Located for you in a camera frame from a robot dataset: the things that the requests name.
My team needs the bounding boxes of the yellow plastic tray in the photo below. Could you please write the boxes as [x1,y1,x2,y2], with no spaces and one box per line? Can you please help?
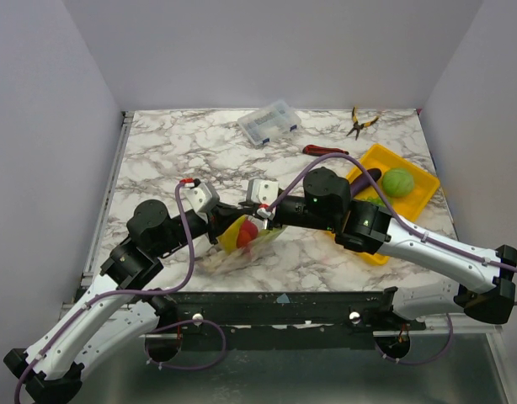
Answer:
[342,142,441,267]

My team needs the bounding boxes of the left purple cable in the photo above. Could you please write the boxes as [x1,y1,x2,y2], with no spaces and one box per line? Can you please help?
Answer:
[13,178,228,404]

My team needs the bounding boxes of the purple toy eggplant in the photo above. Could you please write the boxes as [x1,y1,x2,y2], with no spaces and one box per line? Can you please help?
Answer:
[350,168,382,198]

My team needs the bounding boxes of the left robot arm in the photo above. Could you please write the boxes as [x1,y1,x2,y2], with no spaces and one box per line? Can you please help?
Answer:
[4,199,246,403]

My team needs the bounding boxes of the red toy apple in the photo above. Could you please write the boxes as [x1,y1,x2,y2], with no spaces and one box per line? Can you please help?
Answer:
[236,219,259,249]

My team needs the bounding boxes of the clear zip top bag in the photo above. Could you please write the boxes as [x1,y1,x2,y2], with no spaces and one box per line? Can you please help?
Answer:
[195,217,272,275]

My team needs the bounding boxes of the red black utility knife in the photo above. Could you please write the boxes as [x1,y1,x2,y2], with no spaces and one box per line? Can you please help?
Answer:
[302,145,349,157]

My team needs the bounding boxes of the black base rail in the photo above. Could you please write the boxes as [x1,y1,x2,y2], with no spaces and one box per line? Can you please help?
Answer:
[145,288,425,359]

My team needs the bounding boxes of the clear plastic organizer box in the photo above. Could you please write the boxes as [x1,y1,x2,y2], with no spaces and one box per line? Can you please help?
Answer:
[237,100,301,147]

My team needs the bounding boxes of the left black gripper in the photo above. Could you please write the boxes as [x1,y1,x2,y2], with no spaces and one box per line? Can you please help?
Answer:
[153,202,245,258]

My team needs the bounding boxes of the toy celery stalk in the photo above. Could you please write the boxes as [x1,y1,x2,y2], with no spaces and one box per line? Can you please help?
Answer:
[253,226,286,248]

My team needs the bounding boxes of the yellow black pliers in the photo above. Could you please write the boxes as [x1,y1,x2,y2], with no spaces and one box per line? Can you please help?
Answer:
[347,106,381,140]

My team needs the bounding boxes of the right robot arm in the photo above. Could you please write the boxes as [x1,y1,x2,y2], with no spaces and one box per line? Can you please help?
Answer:
[243,167,516,330]

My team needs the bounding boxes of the yellow toy banana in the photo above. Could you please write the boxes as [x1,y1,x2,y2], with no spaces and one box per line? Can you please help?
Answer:
[218,215,247,254]

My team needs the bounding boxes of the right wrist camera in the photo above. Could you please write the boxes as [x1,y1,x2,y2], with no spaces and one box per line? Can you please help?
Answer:
[246,178,280,205]

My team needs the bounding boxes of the green toy grapes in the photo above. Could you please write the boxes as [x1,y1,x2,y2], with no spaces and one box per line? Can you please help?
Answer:
[365,196,391,206]

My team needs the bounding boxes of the green toy cabbage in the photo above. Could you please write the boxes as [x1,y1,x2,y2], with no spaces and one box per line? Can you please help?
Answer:
[382,167,415,198]

